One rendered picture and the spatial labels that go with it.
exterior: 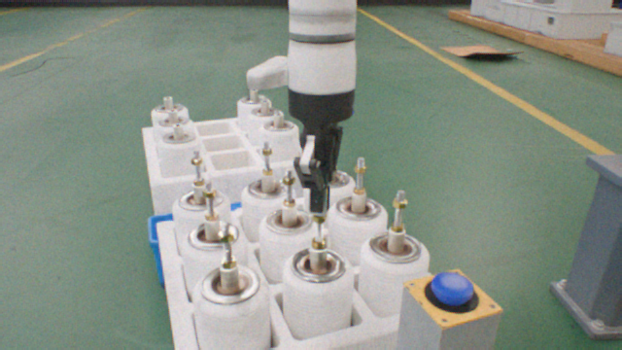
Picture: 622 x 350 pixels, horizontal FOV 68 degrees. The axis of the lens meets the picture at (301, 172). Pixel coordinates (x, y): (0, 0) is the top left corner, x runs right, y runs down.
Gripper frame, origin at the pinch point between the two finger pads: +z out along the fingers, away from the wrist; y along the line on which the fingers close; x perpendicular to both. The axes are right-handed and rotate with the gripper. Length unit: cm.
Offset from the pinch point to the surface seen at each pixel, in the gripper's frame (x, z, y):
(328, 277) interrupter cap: -2.1, 9.9, -2.3
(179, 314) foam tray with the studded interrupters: 17.6, 17.2, -7.4
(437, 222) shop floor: -15, 35, 60
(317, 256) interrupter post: -0.1, 7.9, -1.0
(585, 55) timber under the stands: -91, 30, 292
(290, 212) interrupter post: 7.0, 7.7, 8.3
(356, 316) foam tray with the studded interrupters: -5.2, 18.6, 1.4
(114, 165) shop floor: 89, 35, 63
